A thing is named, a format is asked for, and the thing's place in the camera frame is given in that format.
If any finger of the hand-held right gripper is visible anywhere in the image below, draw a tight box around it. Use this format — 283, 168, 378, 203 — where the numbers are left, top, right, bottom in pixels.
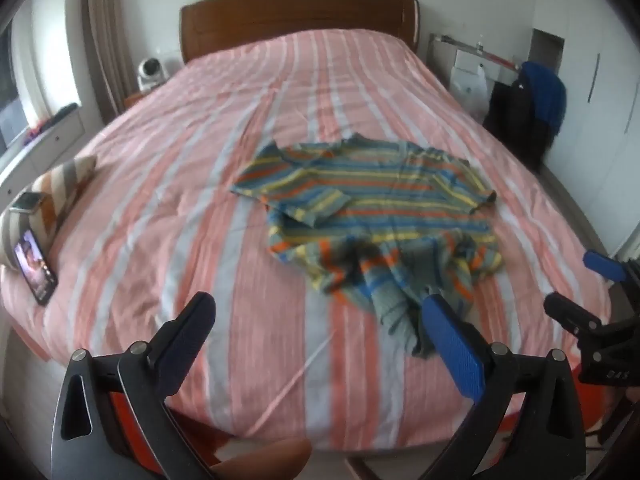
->
584, 250, 640, 286
544, 292, 608, 336

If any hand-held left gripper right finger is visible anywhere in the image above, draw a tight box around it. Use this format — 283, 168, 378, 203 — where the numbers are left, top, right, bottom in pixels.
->
420, 294, 588, 480

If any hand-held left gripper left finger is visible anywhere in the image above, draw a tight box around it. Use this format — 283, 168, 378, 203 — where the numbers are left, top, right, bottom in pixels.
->
50, 291, 217, 480

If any multicolour striped shirt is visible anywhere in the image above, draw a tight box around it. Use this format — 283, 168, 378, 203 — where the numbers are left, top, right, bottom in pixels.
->
230, 132, 503, 361

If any brown rounded wooden object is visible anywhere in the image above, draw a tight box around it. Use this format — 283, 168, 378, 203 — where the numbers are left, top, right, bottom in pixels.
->
210, 437, 313, 480

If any black smartphone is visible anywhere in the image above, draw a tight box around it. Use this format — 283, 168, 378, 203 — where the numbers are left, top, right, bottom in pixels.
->
14, 229, 59, 306

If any bed with pink striped cover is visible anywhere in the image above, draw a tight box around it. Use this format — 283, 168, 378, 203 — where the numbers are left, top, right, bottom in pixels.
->
0, 27, 626, 453

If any black jacket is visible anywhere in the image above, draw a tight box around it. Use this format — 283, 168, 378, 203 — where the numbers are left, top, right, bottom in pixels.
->
482, 72, 551, 171

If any blue garment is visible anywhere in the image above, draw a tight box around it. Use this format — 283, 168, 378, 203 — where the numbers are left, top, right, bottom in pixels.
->
520, 61, 567, 136

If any brown striped cushion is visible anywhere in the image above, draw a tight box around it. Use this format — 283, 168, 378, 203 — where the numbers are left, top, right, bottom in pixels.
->
0, 154, 98, 273

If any white wardrobe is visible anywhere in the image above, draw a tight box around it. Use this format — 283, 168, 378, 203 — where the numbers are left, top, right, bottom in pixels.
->
530, 0, 640, 241

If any white plastic bag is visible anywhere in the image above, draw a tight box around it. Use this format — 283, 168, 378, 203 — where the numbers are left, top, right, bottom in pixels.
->
450, 65, 493, 113

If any white windowsill cabinet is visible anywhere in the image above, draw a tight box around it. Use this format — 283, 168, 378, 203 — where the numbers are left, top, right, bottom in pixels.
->
0, 109, 101, 201

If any white desk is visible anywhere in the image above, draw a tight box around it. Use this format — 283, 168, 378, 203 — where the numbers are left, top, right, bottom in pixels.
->
430, 32, 521, 92

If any black item on windowsill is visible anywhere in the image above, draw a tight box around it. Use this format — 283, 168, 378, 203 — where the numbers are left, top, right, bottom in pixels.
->
50, 102, 81, 122

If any small white fan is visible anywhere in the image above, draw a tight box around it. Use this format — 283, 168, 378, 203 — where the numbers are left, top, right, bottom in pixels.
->
136, 57, 168, 92

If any window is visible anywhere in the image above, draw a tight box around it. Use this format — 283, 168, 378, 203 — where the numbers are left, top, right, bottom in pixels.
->
0, 0, 81, 153

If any beige curtain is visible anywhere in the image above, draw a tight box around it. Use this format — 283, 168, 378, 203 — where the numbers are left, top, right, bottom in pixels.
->
80, 0, 138, 126

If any brown wooden headboard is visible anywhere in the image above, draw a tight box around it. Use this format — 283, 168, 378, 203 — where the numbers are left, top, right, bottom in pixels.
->
179, 0, 421, 65

